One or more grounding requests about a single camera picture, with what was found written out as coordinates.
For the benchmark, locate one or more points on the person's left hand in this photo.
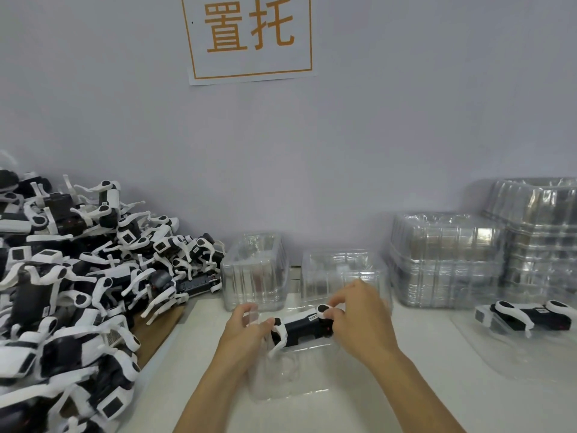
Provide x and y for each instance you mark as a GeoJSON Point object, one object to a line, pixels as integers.
{"type": "Point", "coordinates": [236, 338]}

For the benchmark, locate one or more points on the person's right hand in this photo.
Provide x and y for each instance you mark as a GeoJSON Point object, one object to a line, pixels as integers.
{"type": "Point", "coordinates": [365, 324]}

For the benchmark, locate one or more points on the person's right thumb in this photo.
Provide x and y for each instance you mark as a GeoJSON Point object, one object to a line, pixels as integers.
{"type": "Point", "coordinates": [333, 313]}

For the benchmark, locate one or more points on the person's left thumb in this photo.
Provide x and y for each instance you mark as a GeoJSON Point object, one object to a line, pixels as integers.
{"type": "Point", "coordinates": [265, 324]}

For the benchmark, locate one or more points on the black-white robot dog toy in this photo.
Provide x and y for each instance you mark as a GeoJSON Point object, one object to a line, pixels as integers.
{"type": "Point", "coordinates": [302, 331]}

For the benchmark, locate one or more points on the clear plastic blister tray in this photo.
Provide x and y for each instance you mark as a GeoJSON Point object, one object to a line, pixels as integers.
{"type": "Point", "coordinates": [288, 378]}

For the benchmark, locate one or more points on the person's right forearm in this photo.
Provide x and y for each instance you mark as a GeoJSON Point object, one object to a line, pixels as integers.
{"type": "Point", "coordinates": [414, 396]}

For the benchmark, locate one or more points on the person's left forearm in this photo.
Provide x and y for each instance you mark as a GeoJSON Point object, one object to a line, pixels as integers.
{"type": "Point", "coordinates": [216, 396]}

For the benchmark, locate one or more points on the small clear plastic tray stack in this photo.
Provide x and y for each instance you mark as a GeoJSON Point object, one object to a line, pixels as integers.
{"type": "Point", "coordinates": [333, 272]}
{"type": "Point", "coordinates": [254, 275]}

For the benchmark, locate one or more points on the brown cardboard sheet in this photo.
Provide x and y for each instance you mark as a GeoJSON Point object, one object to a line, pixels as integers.
{"type": "Point", "coordinates": [155, 333]}

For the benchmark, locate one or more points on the tall clear plastic tray stack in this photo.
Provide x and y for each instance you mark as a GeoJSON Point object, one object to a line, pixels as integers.
{"type": "Point", "coordinates": [538, 238]}
{"type": "Point", "coordinates": [444, 261]}

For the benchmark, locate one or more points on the clear tray holding robot dog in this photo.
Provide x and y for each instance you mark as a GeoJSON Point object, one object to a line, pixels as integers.
{"type": "Point", "coordinates": [509, 351]}

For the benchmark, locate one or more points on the packed black-white robot dog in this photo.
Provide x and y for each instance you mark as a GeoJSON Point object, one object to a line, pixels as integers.
{"type": "Point", "coordinates": [532, 316]}

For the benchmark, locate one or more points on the pile of black-white robot dogs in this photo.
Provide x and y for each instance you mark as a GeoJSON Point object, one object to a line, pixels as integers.
{"type": "Point", "coordinates": [67, 284]}

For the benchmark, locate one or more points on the white paper sign orange characters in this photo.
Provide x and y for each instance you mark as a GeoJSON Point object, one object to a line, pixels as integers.
{"type": "Point", "coordinates": [252, 63]}

